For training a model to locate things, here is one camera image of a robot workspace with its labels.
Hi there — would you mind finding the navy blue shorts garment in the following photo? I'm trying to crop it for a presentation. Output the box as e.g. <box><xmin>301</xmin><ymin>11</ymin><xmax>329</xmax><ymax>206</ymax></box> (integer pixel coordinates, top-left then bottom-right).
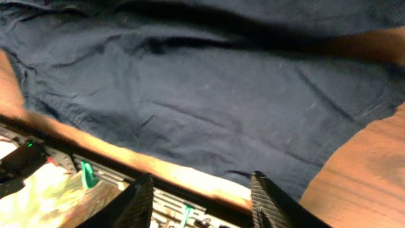
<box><xmin>1</xmin><ymin>1</ymin><xmax>404</xmax><ymax>200</ymax></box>

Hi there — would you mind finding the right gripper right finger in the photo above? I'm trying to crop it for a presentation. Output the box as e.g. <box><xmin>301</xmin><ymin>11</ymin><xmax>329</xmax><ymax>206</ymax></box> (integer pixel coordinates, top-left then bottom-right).
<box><xmin>251</xmin><ymin>171</ymin><xmax>330</xmax><ymax>228</ymax></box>

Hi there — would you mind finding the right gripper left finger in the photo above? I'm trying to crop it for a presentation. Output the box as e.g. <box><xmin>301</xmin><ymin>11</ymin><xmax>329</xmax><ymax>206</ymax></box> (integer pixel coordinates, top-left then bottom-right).
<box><xmin>77</xmin><ymin>174</ymin><xmax>154</xmax><ymax>228</ymax></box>

